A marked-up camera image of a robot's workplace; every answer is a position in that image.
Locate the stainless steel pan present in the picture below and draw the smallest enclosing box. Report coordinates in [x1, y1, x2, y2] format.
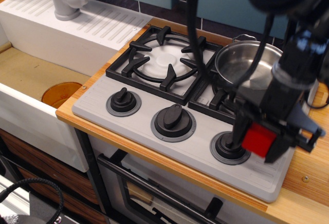
[215, 34, 283, 90]

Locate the black stove knob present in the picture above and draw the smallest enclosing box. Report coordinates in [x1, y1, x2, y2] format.
[210, 132, 251, 165]
[151, 104, 196, 143]
[105, 87, 142, 117]

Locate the black braided cable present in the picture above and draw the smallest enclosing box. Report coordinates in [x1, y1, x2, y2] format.
[185, 0, 275, 91]

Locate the black right stove knob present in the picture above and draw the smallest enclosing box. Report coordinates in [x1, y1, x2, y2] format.
[210, 132, 251, 165]

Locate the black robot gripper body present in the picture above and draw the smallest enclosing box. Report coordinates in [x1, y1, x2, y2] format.
[235, 79, 325, 152]

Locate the black left burner grate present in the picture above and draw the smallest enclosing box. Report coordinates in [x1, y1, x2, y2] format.
[105, 25, 224, 106]

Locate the black burner grate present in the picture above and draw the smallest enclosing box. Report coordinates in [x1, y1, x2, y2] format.
[105, 25, 224, 106]
[188, 46, 235, 124]

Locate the grey toy stove top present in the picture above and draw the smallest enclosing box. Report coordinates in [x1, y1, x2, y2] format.
[71, 26, 296, 203]

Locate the black right burner grate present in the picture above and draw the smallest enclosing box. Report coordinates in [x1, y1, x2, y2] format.
[188, 46, 235, 124]

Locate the oven door with handle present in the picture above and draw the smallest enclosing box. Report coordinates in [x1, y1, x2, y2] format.
[96, 149, 270, 223]

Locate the black braided cable foreground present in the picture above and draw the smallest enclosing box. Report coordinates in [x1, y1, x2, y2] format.
[0, 177, 64, 224]

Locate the white toy sink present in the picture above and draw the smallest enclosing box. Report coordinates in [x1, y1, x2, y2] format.
[1, 0, 151, 172]

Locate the black left stove knob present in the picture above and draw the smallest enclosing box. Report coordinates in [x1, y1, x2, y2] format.
[105, 87, 142, 117]

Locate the red cube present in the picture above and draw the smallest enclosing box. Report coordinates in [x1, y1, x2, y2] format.
[241, 122, 277, 158]

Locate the black middle stove knob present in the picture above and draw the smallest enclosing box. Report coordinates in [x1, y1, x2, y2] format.
[151, 104, 196, 143]

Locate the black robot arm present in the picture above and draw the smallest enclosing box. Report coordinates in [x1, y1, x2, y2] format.
[232, 0, 328, 163]

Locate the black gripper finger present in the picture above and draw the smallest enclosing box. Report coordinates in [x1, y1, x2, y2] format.
[232, 106, 253, 148]
[264, 133, 296, 163]

